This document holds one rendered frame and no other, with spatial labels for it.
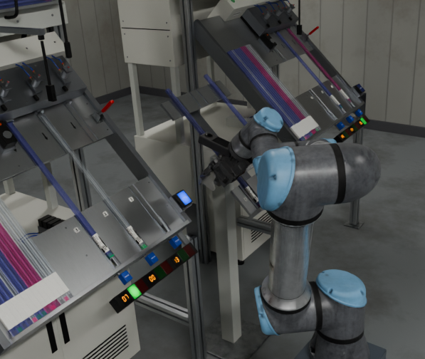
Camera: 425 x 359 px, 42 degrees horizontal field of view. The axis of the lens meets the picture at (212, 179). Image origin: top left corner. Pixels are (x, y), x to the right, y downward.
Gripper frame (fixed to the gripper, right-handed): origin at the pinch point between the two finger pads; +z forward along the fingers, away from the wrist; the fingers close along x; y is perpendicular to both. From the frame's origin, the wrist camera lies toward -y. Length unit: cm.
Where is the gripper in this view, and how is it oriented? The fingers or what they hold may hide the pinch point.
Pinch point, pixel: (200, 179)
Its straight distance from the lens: 170.5
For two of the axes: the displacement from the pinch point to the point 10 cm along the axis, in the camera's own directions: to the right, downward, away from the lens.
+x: 5.8, -3.7, 7.3
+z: -5.2, 5.2, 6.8
